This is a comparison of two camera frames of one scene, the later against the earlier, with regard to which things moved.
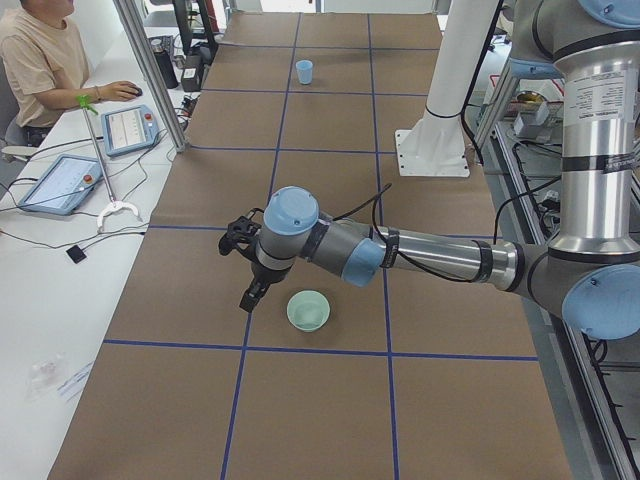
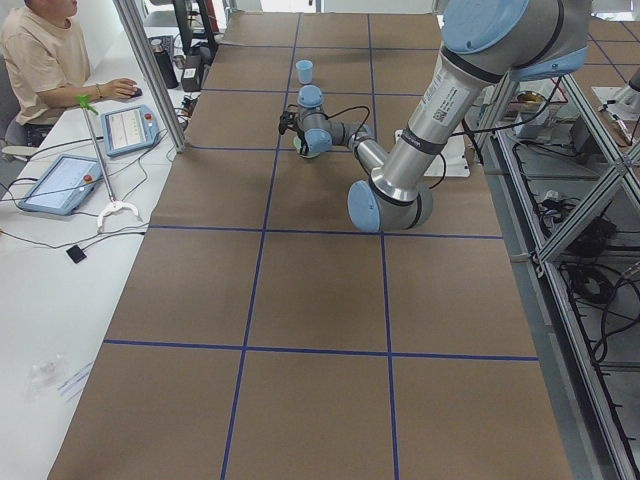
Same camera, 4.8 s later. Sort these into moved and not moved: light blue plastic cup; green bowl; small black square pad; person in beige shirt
Moved: green bowl
Not moved: small black square pad; light blue plastic cup; person in beige shirt
